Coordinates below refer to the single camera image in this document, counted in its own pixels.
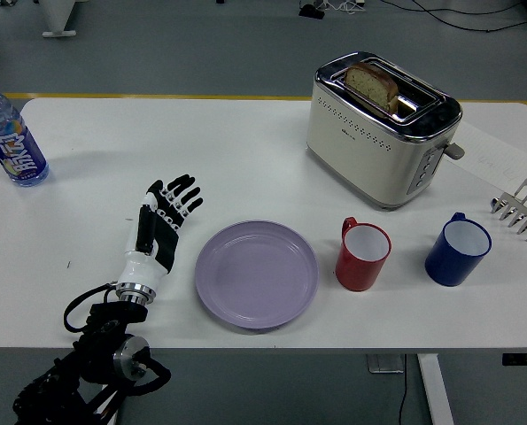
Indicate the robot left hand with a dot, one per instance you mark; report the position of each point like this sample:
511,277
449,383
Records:
157,239

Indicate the purple plate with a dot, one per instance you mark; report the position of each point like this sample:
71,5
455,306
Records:
257,274

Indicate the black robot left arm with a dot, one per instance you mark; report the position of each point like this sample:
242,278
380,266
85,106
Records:
95,354

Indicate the blue drink bottle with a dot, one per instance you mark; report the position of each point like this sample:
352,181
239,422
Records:
10,137

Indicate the red mug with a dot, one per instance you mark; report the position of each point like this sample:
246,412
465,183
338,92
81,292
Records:
360,261

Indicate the cream toaster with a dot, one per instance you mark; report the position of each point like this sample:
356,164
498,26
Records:
378,150

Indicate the white furniture base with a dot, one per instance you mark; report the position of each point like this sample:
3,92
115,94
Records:
61,17

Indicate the grey floor box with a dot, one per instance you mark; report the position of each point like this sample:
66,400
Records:
385,363

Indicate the bread slice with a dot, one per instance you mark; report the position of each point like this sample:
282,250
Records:
371,86

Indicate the black power adapter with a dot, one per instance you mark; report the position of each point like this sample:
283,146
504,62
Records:
312,11

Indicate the blue mug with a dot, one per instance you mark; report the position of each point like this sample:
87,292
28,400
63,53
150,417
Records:
458,257

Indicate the white paper sheet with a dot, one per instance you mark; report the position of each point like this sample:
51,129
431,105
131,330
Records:
493,152

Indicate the silver metal rack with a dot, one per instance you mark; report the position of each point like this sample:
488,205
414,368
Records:
522,208

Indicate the black table control panel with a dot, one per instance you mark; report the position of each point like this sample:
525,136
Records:
524,359

